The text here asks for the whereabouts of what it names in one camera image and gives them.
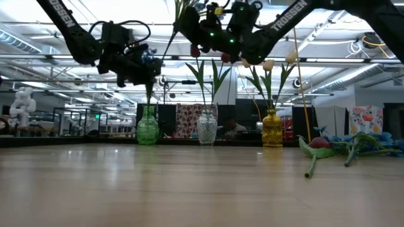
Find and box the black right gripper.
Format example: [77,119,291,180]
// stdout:
[174,6,244,62]

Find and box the red equipment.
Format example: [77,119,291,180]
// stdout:
[282,115,294,142]

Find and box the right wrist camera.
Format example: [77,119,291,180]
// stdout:
[206,2,228,23]

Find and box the clear textured glass vase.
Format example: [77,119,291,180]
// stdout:
[197,113,218,146]

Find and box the yellow hanging cable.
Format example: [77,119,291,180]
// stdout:
[293,28,312,143]

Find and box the overhead frame light bar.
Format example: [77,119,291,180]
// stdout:
[0,54,404,64]

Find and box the black partition panel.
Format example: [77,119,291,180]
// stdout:
[235,99,275,141]
[136,103,177,139]
[292,106,316,141]

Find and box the black ceiling cable reel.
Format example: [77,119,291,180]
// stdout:
[362,31,381,50]

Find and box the dark dotted patterned cloth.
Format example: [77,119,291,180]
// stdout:
[175,103,218,139]

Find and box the colourful floral cloth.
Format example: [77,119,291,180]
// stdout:
[347,106,384,133]

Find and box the black aluminium table frame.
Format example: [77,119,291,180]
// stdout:
[0,136,300,148]

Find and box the person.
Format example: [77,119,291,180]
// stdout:
[222,119,247,140]

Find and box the green glass vase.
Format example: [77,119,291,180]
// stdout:
[136,106,160,146]

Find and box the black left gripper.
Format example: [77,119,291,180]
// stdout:
[97,44,163,88]

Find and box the black metal stand frame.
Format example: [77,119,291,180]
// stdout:
[162,80,215,105]

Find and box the yellow glass vase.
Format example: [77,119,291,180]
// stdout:
[261,109,284,148]

